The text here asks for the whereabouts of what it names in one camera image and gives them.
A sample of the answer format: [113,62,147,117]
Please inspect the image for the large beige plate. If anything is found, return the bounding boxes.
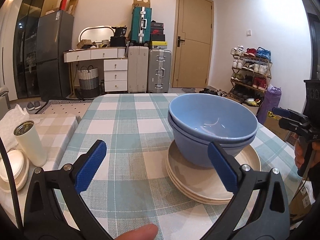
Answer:
[165,139,262,205]

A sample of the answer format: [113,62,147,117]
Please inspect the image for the stack of small white plates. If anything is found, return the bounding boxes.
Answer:
[1,149,30,193]

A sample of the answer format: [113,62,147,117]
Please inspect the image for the right hand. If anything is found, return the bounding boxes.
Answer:
[295,140,320,169]

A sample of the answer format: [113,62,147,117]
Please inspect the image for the left hand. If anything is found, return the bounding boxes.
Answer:
[116,224,158,240]

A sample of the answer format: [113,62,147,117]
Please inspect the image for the cardboard box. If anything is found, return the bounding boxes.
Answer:
[264,111,290,141]

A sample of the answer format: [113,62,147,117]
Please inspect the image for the purple bag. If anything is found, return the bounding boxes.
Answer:
[256,85,281,125]

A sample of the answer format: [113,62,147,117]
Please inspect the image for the teal plaid tablecloth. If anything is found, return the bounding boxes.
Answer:
[53,93,303,240]

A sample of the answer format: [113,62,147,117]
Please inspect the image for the beige plaid tablecloth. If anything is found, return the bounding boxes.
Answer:
[1,114,78,224]

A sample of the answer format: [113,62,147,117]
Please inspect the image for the shoe rack with shoes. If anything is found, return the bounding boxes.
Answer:
[229,46,272,107]

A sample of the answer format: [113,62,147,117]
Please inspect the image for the white cylindrical tumbler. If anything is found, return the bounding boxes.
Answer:
[13,120,47,167]

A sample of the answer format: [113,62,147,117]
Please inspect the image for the grey slippers pair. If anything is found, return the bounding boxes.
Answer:
[27,101,41,111]

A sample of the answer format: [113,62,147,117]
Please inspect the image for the white plastic bag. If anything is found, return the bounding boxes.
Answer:
[0,105,41,151]

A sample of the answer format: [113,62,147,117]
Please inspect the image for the woven laundry basket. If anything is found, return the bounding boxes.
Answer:
[77,65,100,99]

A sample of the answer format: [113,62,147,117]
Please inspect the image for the white drawer desk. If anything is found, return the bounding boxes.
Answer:
[63,47,128,93]

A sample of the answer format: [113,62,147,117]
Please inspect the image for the beige suitcase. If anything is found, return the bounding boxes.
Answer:
[127,46,149,93]

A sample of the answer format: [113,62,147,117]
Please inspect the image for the wooden door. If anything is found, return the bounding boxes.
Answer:
[171,0,214,88]

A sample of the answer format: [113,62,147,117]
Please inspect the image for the silver suitcase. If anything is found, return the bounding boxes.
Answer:
[147,49,171,93]

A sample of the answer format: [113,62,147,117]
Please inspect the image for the black refrigerator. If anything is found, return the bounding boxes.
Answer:
[36,10,74,101]

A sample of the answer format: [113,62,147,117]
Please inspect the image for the stacked shoe boxes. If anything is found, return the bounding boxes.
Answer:
[149,20,168,49]

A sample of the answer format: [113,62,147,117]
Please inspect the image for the teal suitcase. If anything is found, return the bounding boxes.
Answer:
[130,7,152,46]

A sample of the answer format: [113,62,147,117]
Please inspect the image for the black cable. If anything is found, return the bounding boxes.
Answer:
[0,137,25,230]

